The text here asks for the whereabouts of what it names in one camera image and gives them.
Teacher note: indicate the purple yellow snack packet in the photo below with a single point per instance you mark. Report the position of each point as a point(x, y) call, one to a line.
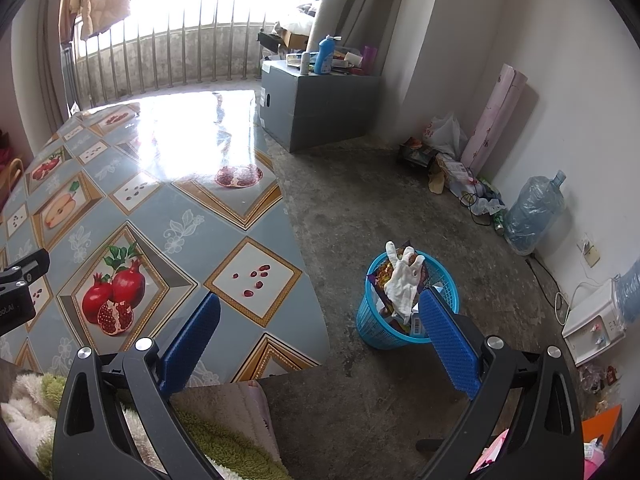
point(382, 272)

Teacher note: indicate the orange box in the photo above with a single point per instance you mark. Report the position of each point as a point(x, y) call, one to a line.
point(602, 425)

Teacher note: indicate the purple cup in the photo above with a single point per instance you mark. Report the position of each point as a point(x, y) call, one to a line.
point(370, 56)

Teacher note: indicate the fruit print tablecloth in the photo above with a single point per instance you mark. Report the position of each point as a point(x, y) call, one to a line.
point(200, 220)

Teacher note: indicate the green white fluffy mat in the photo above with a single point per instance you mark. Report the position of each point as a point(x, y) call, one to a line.
point(30, 415)

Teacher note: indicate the blue plastic basket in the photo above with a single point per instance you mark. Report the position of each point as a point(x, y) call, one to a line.
point(372, 325)

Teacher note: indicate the water jug on dispenser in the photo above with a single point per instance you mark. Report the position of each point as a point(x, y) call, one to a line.
point(630, 292)

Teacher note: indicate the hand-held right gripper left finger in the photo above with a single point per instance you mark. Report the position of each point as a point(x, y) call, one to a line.
point(192, 345)

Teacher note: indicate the flattened cardboard box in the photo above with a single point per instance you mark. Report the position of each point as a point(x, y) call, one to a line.
point(454, 172)

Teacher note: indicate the large clear water jug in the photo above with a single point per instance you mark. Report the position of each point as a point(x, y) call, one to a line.
point(535, 210)

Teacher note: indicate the small white plastic bag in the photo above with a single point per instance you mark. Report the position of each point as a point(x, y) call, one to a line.
point(487, 206)

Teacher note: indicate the wall socket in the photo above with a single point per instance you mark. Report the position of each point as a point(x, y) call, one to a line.
point(590, 254)

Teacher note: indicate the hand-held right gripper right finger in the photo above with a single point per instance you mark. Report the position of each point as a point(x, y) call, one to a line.
point(450, 345)

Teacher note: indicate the white water dispenser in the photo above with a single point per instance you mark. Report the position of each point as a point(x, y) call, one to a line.
point(595, 322)

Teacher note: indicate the pink packet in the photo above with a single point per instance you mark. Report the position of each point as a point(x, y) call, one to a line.
point(595, 466)

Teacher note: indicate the blue detergent bottle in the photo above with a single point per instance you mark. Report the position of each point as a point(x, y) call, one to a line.
point(324, 57)

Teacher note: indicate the grey curtain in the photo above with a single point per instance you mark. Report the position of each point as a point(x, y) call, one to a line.
point(345, 5)

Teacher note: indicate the dark packet pile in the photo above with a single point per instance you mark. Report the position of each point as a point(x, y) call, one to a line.
point(415, 152)

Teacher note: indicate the white glove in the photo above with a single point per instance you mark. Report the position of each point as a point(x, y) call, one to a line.
point(402, 280)

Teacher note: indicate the small white bottle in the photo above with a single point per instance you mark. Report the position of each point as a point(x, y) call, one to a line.
point(305, 64)

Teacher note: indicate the wooden chair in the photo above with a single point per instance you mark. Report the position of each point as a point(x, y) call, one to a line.
point(12, 175)

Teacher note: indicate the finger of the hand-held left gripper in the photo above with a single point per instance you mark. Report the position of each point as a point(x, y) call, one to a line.
point(27, 266)

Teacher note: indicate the open cardboard box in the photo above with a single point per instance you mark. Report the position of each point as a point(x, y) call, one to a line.
point(295, 36)

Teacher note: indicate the pink rolled mat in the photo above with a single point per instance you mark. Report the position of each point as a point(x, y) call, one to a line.
point(492, 115)

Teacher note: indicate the balcony railing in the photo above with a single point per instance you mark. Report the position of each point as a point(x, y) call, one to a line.
point(160, 60)

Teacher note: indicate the grey cabinet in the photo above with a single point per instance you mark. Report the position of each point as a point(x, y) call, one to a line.
point(320, 105)

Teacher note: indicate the green can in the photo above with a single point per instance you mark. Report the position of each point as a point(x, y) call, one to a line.
point(498, 225)

